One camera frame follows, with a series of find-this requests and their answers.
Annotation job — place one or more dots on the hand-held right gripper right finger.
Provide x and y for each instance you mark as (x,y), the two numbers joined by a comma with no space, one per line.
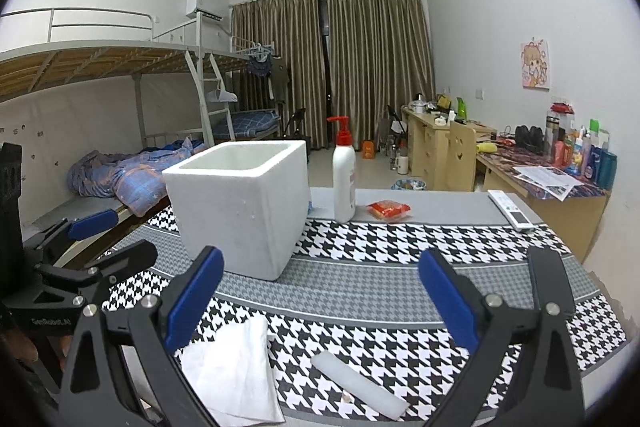
(445,292)

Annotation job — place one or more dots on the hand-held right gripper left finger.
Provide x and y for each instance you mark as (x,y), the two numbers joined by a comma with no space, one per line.
(192,297)

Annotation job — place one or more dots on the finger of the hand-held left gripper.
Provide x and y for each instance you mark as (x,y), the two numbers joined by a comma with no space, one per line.
(92,223)
(125,257)

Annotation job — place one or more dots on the white tissue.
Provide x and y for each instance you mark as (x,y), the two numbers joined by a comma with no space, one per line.
(235,367)

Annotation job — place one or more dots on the white foam box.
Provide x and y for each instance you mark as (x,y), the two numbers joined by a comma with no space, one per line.
(235,212)

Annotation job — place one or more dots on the white foam strip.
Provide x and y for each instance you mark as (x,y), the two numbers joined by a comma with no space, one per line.
(360,384)

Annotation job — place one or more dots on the person's left hand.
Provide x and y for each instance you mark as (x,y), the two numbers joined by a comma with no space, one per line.
(25,343)

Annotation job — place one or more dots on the houndstooth tablecloth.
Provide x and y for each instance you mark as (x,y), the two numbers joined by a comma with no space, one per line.
(400,267)

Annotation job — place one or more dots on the blue plaid quilt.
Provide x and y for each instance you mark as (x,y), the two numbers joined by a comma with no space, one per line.
(125,177)

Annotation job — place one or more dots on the red snack packet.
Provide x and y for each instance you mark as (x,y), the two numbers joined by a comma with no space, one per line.
(387,209)

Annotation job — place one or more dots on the white remote control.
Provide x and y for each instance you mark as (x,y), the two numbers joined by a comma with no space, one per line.
(511,209)

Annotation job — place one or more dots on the blue waste basket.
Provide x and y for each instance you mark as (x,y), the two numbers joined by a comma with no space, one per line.
(409,185)

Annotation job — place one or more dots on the white jug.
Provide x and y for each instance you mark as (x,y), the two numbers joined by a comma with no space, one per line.
(403,164)

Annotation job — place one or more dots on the wooden desk with patterned cloth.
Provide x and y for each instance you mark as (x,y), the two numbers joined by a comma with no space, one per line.
(565,222)

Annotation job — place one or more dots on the wooden chair with smiley face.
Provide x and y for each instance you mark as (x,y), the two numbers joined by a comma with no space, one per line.
(462,152)

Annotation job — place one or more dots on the white lotion bottle red pump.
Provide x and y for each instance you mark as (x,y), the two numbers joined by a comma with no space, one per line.
(344,187)

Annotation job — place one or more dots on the wooden desk with drawers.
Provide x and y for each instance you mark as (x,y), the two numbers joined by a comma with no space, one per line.
(430,147)

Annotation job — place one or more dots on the yellow cloth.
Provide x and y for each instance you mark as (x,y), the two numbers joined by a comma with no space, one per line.
(487,147)

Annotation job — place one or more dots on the printed paper sheets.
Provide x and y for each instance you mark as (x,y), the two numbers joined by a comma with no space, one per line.
(547,179)

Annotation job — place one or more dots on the orange container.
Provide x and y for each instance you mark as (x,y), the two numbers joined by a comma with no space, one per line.
(368,151)

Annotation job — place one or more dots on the grey metal bunk bed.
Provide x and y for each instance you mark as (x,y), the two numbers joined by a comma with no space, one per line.
(90,57)

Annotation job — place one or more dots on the black headphones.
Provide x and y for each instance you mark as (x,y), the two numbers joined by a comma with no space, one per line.
(530,138)

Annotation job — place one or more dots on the white hanging bag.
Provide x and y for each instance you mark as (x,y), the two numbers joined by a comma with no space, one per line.
(222,96)

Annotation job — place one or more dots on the green bottle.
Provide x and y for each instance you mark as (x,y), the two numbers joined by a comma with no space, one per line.
(461,109)

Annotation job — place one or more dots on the bunk bed with blue mattress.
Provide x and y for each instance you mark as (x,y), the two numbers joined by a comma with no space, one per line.
(255,122)

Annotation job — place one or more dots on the group of toiletry bottles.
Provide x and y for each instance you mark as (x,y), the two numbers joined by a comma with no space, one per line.
(585,152)

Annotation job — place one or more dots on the hanging dark clothes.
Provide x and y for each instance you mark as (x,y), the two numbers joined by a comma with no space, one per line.
(267,74)

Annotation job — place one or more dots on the brown curtain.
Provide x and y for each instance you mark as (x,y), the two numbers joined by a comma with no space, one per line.
(380,67)
(280,67)

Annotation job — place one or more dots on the white air conditioner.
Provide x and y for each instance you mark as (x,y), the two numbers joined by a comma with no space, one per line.
(202,7)

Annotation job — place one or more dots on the cartoon wall poster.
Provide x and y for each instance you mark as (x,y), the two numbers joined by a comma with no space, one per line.
(535,64)

